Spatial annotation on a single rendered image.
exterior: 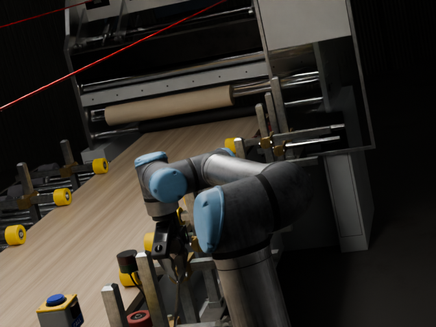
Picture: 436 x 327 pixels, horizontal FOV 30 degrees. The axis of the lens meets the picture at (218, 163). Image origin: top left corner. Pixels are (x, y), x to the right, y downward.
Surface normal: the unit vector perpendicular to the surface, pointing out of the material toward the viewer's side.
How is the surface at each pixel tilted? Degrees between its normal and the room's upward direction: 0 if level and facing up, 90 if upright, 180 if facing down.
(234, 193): 35
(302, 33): 90
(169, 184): 91
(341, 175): 90
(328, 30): 90
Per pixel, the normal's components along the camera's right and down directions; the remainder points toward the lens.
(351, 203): -0.23, 0.29
